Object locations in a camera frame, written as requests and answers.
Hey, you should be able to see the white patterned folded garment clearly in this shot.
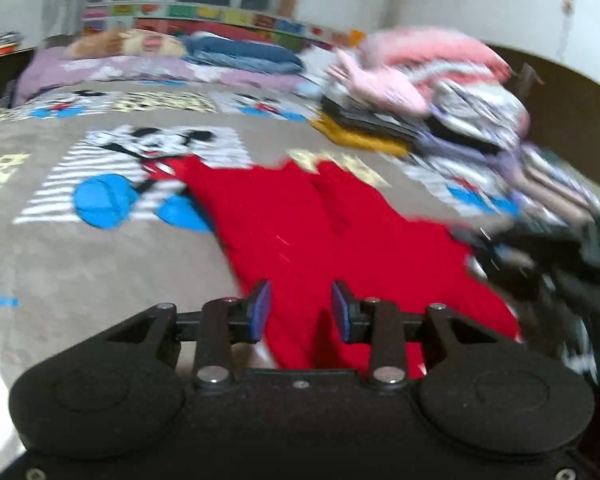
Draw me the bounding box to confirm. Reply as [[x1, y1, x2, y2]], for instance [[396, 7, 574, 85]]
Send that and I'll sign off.
[[427, 80, 531, 143]]

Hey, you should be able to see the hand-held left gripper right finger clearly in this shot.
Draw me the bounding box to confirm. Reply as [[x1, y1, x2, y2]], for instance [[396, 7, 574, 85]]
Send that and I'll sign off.
[[330, 280, 501, 392]]

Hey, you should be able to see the pink folded garment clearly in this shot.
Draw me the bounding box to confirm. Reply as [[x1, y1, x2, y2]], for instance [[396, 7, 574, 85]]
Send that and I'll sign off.
[[330, 50, 431, 116]]

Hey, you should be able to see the blue folded quilt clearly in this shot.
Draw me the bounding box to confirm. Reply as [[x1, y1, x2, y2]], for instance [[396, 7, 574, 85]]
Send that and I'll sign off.
[[182, 32, 306, 76]]

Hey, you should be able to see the lavender folded garment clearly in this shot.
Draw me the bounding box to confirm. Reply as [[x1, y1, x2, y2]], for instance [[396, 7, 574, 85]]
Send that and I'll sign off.
[[415, 132, 536, 181]]

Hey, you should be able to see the black striped folded garment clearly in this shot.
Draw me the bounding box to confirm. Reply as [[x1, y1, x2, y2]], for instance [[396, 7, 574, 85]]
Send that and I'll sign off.
[[320, 95, 431, 141]]

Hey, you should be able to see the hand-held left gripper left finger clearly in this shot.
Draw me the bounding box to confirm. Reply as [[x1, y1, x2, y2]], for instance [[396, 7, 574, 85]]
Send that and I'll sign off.
[[105, 280, 273, 392]]

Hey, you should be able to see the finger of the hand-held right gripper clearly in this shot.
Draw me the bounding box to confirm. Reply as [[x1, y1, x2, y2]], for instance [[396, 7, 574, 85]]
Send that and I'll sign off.
[[450, 225, 503, 263]]

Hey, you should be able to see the stack of pale folded cloths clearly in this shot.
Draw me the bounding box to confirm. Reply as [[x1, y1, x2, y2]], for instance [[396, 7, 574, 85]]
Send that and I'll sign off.
[[505, 145, 600, 231]]

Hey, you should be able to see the red knitted sweater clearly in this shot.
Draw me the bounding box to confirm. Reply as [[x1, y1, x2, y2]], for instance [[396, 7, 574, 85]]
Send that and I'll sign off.
[[177, 155, 523, 381]]

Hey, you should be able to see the red pillow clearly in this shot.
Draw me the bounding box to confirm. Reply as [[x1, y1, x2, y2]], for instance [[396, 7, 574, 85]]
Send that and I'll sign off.
[[135, 17, 221, 37]]

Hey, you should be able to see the purple printed quilt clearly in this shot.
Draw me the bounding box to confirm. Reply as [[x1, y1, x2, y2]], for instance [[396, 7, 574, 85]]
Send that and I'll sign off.
[[15, 47, 326, 106]]

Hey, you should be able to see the colourful printed headboard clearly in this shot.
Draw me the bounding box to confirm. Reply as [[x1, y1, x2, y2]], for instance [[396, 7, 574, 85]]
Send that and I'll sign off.
[[82, 2, 366, 51]]

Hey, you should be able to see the cartoon mouse printed blanket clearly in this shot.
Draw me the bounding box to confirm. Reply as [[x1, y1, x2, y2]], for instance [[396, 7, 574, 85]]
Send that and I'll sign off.
[[0, 87, 526, 406]]

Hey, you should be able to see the orange printed pillow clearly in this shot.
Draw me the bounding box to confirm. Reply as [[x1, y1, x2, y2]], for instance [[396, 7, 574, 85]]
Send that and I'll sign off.
[[65, 29, 188, 60]]

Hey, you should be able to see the yellow folded garment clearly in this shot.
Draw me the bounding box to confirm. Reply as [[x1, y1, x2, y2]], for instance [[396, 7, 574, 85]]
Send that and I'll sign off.
[[310, 112, 411, 157]]

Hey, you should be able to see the pink folded blanket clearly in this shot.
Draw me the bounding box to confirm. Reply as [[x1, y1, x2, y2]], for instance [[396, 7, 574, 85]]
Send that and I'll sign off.
[[357, 25, 511, 91]]

